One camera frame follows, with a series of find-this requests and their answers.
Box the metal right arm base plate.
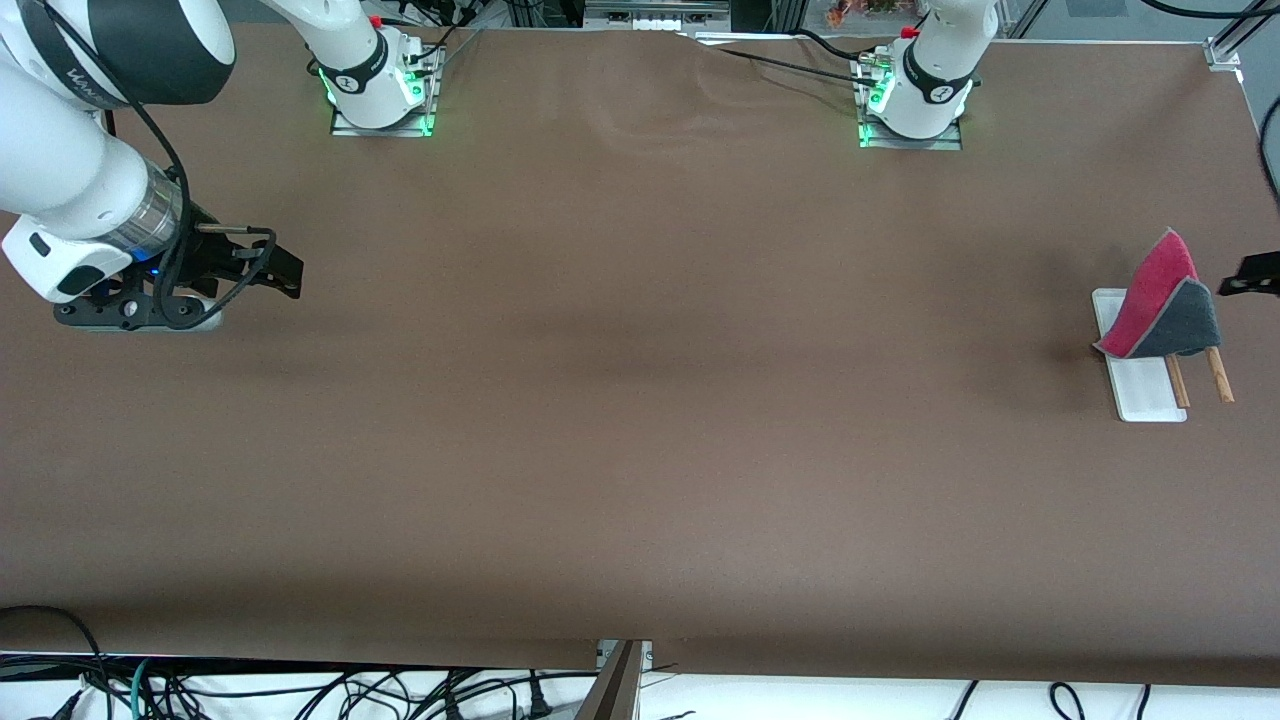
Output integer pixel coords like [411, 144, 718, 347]
[330, 40, 443, 138]

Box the white base wooden towel rack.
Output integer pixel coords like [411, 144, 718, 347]
[1091, 288, 1236, 424]

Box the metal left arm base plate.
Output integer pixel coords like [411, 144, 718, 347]
[855, 55, 966, 151]

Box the orange red clutter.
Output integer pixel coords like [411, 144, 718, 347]
[825, 0, 926, 29]

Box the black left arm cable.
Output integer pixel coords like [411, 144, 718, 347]
[1258, 95, 1280, 213]

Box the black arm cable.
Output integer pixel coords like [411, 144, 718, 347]
[195, 224, 279, 331]
[1258, 95, 1280, 213]
[40, 0, 193, 331]

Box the grey power strip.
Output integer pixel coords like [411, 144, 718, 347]
[583, 0, 733, 33]

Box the black table cable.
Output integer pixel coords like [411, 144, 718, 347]
[788, 28, 877, 61]
[690, 38, 881, 81]

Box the metal table leg profile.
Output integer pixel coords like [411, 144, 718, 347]
[572, 640, 643, 720]

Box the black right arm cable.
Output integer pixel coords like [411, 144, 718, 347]
[195, 224, 279, 331]
[40, 0, 193, 331]

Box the white metal bracket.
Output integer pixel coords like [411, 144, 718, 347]
[596, 640, 654, 673]

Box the pink and grey towel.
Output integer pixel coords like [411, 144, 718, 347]
[1092, 228, 1224, 360]

